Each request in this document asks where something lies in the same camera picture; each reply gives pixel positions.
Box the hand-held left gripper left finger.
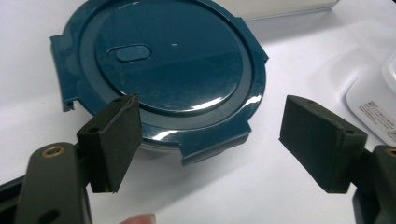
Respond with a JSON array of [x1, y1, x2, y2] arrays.
[[76, 93, 144, 194]]

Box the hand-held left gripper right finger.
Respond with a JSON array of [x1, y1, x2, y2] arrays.
[[278, 94, 369, 194]]

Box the round container with teal lid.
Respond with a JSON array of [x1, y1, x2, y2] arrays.
[[49, 0, 269, 166]]

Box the white wire rack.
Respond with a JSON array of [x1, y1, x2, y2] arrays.
[[214, 0, 340, 22]]

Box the white rectangular lidded container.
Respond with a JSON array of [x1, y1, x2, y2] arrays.
[[345, 50, 396, 147]]

